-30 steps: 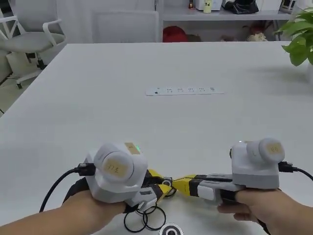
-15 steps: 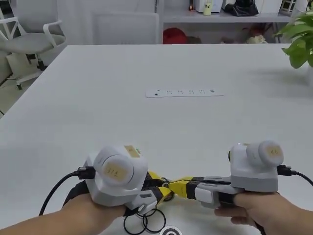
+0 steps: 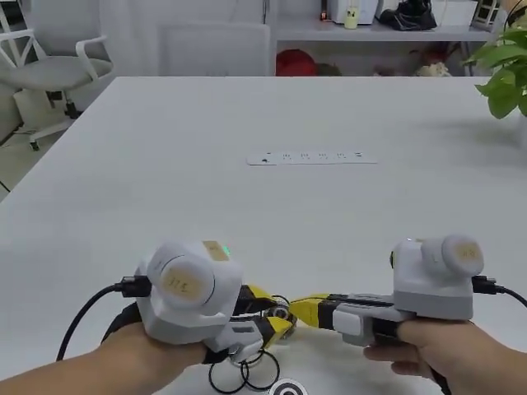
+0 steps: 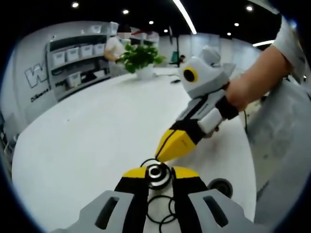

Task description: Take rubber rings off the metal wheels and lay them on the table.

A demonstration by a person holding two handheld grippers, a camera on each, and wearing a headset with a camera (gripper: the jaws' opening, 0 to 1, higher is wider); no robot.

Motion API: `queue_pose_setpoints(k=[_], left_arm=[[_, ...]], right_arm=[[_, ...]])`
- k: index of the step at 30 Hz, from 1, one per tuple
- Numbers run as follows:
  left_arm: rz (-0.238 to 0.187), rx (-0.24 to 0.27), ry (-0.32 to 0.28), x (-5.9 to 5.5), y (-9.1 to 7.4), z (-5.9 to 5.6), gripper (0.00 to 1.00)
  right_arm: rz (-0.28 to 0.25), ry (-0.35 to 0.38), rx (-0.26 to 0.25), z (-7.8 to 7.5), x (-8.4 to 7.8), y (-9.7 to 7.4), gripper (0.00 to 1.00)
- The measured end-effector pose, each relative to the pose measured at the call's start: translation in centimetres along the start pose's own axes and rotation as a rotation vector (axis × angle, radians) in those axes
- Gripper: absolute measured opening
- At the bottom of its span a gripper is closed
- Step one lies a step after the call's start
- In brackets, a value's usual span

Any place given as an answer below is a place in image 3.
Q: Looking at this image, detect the person's left forearm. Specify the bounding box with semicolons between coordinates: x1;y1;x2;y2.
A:
0;342;124;395

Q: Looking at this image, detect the white table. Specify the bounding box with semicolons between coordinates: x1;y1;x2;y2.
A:
0;76;527;395

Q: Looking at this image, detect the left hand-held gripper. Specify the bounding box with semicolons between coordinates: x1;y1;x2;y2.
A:
133;239;296;364

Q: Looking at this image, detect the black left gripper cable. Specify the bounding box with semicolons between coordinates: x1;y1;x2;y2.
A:
55;275;152;363

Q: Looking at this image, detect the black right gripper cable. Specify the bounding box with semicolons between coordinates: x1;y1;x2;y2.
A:
472;276;527;310

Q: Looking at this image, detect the white power strip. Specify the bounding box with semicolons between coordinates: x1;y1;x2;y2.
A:
245;150;379;165

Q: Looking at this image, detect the white partition panel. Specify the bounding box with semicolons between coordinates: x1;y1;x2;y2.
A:
157;22;271;77

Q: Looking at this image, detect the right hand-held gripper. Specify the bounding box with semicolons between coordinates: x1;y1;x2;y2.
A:
289;235;483;347

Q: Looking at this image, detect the white office chair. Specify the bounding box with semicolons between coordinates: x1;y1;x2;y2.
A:
0;35;114;151

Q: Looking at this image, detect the person's left hand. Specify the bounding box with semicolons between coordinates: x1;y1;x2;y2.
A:
100;303;207;395

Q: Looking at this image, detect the person's right forearm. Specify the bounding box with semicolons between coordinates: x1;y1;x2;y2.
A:
455;335;527;395

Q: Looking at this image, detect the person's right hand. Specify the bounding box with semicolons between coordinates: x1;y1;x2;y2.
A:
364;318;511;395

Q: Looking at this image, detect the metal wheel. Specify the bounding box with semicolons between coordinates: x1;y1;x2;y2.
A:
263;303;298;341
269;375;309;395

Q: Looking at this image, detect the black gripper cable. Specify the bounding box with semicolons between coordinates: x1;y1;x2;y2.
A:
55;275;152;363
472;276;527;310

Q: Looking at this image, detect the white shelf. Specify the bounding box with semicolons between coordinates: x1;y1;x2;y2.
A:
271;0;527;77

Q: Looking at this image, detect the green leafy plant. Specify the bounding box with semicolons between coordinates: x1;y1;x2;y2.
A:
463;24;527;120

